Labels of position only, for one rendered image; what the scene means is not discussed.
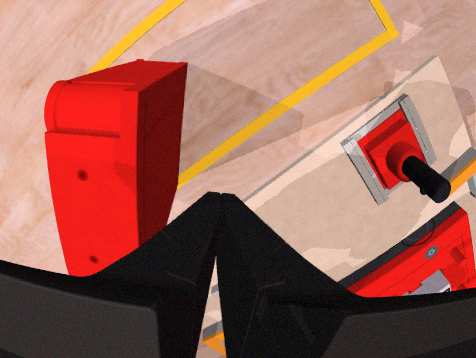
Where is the yellow flat bar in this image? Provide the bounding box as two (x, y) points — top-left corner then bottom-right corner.
(86, 0), (399, 190)

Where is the cream flat plate with orange corner brackets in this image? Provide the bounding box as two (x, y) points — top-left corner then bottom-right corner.
(201, 55), (476, 356)

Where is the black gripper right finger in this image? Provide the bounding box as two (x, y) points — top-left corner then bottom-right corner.
(217, 194), (476, 358)

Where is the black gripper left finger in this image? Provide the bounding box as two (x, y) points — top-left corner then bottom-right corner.
(0, 192), (221, 358)

